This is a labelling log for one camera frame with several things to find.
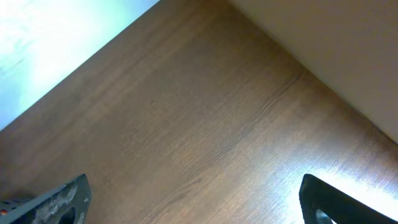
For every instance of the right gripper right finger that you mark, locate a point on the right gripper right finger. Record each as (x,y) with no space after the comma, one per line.
(322,203)

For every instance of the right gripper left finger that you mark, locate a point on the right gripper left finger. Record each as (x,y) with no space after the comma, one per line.
(68,203)

